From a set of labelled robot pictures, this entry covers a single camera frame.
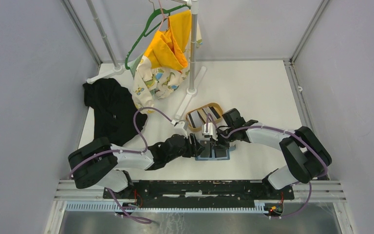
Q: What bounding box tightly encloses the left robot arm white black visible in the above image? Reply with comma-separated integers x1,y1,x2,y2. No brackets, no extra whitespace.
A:
68,134,205,199

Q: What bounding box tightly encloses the yellow dinosaur print jacket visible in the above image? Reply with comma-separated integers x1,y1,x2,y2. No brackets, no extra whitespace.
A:
131,10,192,114

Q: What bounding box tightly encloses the green clothes hanger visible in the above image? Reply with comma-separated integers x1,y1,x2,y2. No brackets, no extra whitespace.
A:
124,3,191,70

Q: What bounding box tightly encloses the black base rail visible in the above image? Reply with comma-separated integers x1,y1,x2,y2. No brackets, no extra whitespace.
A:
115,180,295,208

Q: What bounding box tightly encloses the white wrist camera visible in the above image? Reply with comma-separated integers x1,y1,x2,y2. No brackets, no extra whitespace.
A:
171,119,188,138
201,122,218,140

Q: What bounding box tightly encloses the blue card holder wallet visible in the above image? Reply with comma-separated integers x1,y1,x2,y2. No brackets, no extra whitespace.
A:
195,140,237,161

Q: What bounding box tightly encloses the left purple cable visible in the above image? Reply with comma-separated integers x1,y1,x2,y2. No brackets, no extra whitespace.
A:
67,107,178,225

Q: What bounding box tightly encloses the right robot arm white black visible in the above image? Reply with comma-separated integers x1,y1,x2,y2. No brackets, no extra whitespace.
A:
202,108,332,199

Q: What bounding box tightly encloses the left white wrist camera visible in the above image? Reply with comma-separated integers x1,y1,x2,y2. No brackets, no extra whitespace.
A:
171,119,188,138

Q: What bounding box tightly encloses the black garment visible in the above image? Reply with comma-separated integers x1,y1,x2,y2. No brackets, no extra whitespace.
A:
83,78,148,146

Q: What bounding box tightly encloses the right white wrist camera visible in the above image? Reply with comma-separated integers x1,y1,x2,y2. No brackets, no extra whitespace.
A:
201,122,218,140

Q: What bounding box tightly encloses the oval wooden card tray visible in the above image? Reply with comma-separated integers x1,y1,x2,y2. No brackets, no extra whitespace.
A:
185,102,223,132

